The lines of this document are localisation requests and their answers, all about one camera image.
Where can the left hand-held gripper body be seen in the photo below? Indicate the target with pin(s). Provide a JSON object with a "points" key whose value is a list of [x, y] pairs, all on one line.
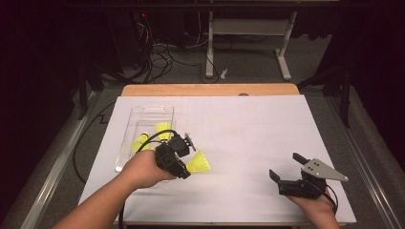
{"points": [[168, 157]]}

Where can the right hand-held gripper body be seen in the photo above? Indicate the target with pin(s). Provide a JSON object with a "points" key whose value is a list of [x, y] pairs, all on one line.
{"points": [[320, 170]]}

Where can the yellow shuttlecock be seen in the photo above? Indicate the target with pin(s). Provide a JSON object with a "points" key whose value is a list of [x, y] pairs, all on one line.
{"points": [[138, 144], [164, 127], [200, 162]]}

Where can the clear plastic container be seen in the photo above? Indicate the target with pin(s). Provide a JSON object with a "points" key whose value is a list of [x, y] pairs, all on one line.
{"points": [[149, 114]]}

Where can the person's left hand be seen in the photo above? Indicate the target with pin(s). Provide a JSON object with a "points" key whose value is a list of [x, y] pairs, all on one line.
{"points": [[143, 170]]}

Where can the person's right hand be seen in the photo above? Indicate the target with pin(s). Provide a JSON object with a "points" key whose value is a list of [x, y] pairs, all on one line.
{"points": [[318, 208]]}

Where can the white board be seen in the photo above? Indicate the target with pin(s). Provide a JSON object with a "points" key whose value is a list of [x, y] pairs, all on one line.
{"points": [[242, 120]]}

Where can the dark metal stand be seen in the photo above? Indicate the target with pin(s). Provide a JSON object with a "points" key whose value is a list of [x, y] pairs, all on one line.
{"points": [[344, 101], [83, 92]]}

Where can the wooden table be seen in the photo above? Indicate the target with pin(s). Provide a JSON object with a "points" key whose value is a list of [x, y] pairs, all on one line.
{"points": [[207, 89]]}

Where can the small white floor object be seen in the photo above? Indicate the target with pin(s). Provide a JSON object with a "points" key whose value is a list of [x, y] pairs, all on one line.
{"points": [[224, 73]]}

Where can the white metal stand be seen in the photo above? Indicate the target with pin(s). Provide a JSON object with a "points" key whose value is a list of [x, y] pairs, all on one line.
{"points": [[248, 27]]}

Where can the aluminium rail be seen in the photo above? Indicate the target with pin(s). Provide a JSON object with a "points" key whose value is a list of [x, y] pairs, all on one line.
{"points": [[54, 171], [366, 178]]}

